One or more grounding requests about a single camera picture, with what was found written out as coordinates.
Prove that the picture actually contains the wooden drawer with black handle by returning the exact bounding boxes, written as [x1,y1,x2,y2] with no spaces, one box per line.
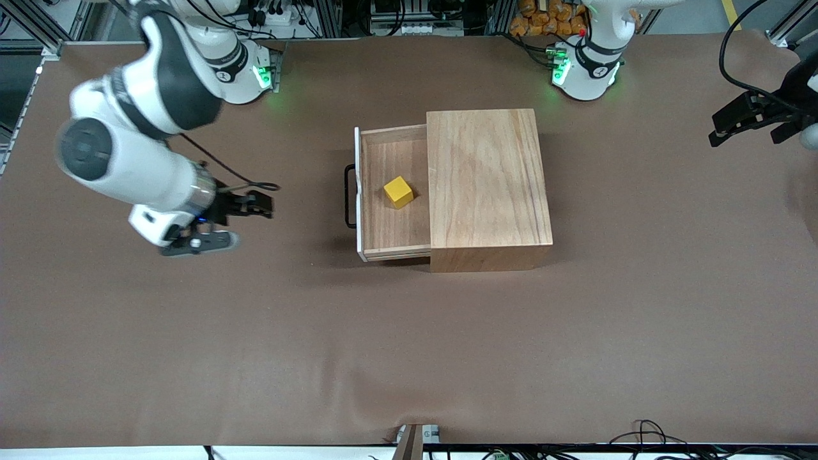
[344,125,433,263]

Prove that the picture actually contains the yellow cube block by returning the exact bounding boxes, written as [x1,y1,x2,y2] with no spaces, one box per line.
[383,176,415,210]

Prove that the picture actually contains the white power strip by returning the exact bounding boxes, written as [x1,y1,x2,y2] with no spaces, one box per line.
[246,0,302,27]

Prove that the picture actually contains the brown table cloth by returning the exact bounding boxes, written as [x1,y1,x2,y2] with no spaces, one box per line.
[0,29,818,448]

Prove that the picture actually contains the orange bags pile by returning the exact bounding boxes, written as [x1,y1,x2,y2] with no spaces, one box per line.
[509,0,592,38]

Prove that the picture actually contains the wooden cabinet box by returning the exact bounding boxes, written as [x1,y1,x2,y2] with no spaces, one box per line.
[426,109,555,274]

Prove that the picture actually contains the aluminium profile rack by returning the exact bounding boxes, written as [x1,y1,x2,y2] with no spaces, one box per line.
[369,0,448,36]

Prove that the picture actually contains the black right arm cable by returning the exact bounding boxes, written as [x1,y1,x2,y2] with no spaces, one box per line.
[178,131,281,192]

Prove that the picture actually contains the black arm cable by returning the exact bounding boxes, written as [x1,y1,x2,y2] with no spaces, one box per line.
[178,131,281,192]
[718,0,799,114]

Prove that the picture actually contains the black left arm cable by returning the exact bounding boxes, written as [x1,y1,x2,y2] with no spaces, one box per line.
[718,0,799,114]

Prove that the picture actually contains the aluminium frame post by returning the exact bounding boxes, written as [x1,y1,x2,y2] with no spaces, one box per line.
[0,0,87,57]
[766,0,818,50]

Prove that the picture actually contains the metal table clamp bracket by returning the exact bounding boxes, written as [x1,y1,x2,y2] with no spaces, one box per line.
[391,424,442,460]

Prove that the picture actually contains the black loose cables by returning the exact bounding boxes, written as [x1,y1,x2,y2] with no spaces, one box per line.
[607,418,818,460]

